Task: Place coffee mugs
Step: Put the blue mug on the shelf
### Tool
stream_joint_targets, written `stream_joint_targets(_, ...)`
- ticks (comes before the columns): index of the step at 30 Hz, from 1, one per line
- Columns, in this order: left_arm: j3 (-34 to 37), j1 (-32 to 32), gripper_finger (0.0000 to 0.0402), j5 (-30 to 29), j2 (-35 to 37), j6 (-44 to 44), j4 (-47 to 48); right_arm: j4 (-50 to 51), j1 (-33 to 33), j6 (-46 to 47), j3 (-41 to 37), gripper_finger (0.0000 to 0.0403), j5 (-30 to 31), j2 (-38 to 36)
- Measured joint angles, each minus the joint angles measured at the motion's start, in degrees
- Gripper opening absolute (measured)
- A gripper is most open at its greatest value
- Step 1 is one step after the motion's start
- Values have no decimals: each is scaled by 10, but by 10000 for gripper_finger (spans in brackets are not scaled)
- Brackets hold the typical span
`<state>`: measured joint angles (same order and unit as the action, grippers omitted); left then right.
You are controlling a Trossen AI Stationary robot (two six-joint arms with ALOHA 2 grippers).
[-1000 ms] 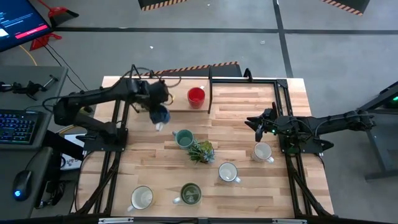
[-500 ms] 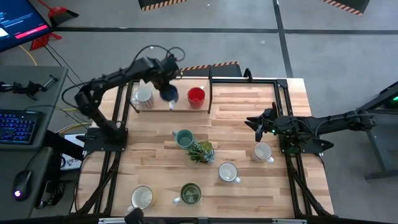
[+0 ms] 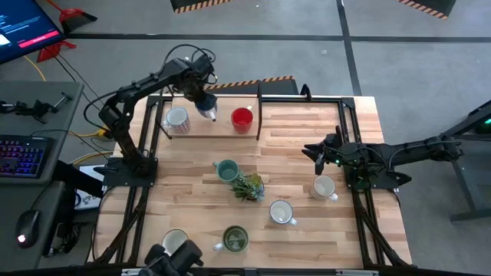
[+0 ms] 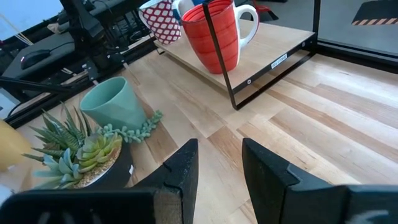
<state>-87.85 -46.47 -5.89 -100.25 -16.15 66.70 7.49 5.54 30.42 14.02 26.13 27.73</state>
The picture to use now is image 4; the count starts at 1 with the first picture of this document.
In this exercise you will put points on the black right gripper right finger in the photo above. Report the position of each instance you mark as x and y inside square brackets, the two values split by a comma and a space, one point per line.
[267, 186]

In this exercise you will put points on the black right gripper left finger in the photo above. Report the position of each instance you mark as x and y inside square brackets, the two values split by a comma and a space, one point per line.
[180, 174]

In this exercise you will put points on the sage green mug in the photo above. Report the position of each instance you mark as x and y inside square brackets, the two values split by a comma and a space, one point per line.
[118, 109]

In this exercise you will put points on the yellow mug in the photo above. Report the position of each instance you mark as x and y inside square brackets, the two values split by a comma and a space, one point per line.
[11, 146]

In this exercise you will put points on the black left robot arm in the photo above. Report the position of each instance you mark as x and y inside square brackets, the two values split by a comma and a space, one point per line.
[84, 28]

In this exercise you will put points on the succulent plant in black pot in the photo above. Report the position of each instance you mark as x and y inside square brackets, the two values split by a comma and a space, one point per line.
[93, 152]

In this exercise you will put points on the wooden mug tray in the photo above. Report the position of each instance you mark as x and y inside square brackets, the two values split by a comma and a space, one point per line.
[270, 43]

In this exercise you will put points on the red white lattice pattern mug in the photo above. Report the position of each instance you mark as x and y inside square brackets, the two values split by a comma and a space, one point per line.
[161, 23]

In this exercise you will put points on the grey desk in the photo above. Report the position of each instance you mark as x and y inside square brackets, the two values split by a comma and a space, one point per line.
[59, 53]

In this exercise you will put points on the red dustpan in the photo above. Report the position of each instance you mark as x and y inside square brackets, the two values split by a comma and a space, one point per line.
[264, 7]

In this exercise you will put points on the black computer mouse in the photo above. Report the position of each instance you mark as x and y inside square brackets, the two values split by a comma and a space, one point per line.
[34, 57]

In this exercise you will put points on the black hazard-striped platform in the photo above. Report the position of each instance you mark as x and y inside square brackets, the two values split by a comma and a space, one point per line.
[373, 11]

